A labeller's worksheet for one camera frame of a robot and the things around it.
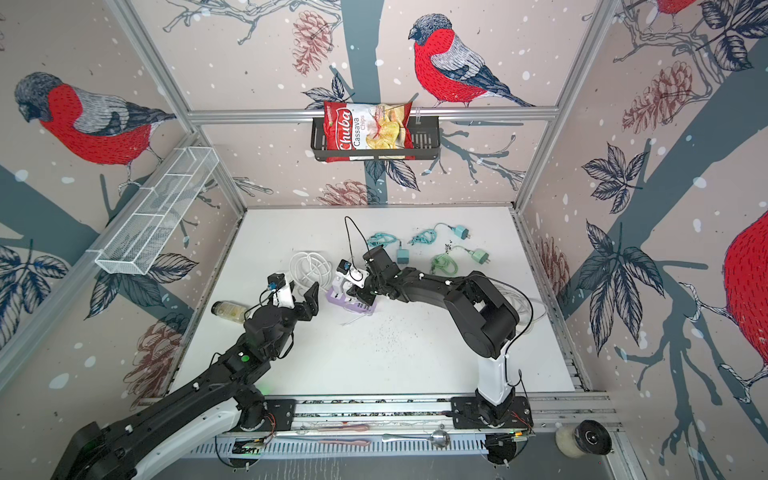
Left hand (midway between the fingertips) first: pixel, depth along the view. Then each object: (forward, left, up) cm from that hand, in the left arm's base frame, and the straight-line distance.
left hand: (311, 278), depth 79 cm
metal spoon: (-34, -33, -15) cm, 50 cm away
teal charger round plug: (+29, -36, -17) cm, 49 cm away
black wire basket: (+42, -33, +14) cm, 55 cm away
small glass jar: (-3, +27, -14) cm, 31 cm away
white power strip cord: (+14, +7, -17) cm, 23 cm away
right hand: (+4, -10, -13) cm, 16 cm away
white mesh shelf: (+7, +40, +12) cm, 42 cm away
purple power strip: (+2, -5, -16) cm, 17 cm away
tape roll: (-35, -62, -6) cm, 72 cm away
